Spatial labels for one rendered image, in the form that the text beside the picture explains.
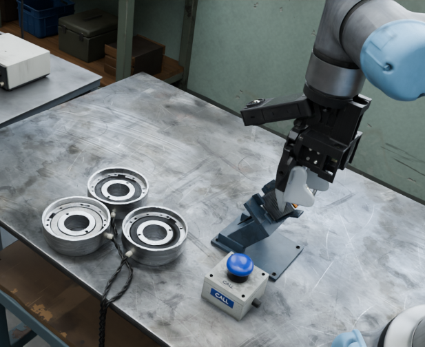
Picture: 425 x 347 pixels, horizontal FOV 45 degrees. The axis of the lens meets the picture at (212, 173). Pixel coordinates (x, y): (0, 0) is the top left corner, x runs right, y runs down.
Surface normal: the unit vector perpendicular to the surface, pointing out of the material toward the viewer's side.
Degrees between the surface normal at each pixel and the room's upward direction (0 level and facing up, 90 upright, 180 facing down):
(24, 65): 90
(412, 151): 90
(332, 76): 89
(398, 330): 37
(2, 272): 0
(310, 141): 90
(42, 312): 0
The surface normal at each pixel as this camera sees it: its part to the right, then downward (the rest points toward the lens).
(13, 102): 0.14, -0.80
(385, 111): -0.57, 0.41
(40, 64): 0.84, 0.40
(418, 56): 0.18, 0.60
